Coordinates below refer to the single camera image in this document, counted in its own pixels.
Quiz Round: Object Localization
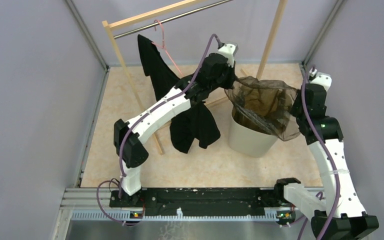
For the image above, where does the wooden clothes rack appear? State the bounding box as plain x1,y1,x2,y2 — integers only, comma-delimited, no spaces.
101,0,289,156

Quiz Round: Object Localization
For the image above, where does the pink wire hanger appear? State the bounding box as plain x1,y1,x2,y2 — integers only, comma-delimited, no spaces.
152,19,184,77

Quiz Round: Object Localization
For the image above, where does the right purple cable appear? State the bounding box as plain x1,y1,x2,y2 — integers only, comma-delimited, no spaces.
296,64,341,240

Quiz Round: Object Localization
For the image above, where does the black t-shirt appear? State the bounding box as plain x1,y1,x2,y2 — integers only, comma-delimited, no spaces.
137,34,221,154

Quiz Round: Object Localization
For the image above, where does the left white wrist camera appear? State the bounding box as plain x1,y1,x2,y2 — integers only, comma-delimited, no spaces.
217,42,239,68

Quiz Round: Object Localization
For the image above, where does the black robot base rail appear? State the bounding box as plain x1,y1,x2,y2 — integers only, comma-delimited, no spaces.
135,187,296,218

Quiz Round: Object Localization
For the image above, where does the metal hanging rod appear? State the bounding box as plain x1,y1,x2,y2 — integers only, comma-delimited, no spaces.
114,0,232,39

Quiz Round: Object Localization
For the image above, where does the dark translucent trash bag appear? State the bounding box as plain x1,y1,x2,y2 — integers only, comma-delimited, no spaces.
224,76,300,142

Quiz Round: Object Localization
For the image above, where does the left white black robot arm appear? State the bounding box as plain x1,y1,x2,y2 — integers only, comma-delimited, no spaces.
113,51,236,196

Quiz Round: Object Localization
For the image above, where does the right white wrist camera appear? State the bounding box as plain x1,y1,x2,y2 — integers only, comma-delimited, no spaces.
308,67,332,92

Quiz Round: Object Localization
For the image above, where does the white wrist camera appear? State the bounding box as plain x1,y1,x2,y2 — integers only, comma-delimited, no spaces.
308,67,332,92
217,42,239,68

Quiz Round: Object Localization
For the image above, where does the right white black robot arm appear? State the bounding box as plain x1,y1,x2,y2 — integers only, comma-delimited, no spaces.
275,83,379,240

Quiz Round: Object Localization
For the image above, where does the beige plastic trash bin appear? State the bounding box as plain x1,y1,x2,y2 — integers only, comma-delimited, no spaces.
228,108,278,158

